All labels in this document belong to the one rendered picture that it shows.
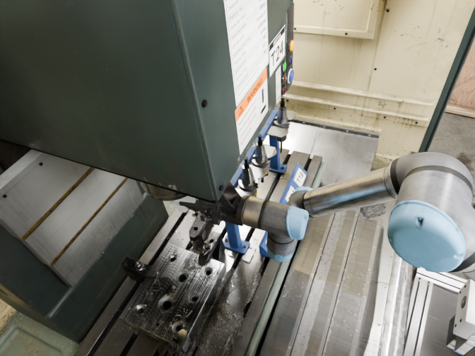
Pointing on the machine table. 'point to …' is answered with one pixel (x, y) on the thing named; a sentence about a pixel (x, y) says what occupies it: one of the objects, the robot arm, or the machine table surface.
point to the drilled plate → (167, 269)
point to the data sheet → (247, 42)
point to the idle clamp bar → (198, 229)
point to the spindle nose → (161, 193)
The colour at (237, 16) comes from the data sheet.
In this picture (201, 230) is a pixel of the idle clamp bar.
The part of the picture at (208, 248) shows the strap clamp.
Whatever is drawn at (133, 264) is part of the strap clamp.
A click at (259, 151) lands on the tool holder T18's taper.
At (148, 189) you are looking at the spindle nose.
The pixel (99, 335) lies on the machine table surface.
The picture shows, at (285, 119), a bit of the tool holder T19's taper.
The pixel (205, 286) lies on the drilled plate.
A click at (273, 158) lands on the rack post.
